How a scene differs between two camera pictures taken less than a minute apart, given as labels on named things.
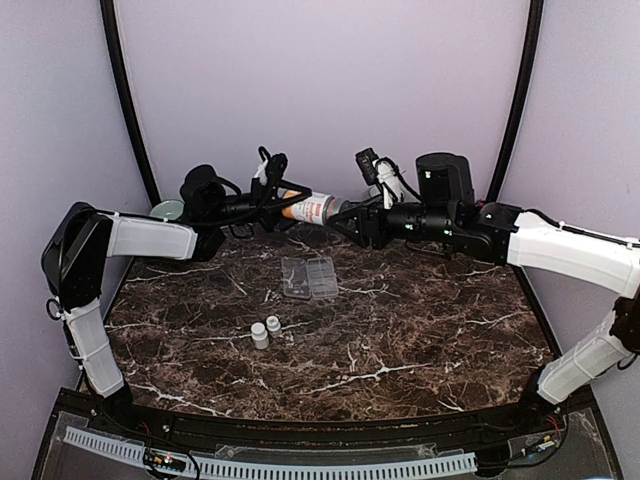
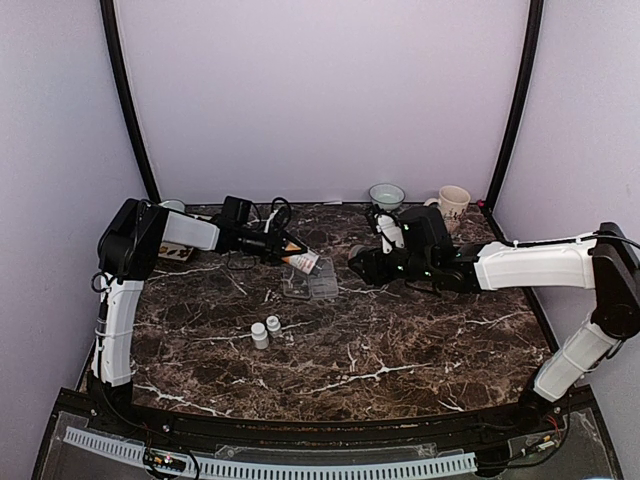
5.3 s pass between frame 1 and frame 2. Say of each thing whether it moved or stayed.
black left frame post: stayed
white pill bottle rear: stayed
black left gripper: moved
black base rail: stayed
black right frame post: stayed
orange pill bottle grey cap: moved
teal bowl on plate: stayed
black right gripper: moved
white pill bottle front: stayed
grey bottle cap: moved
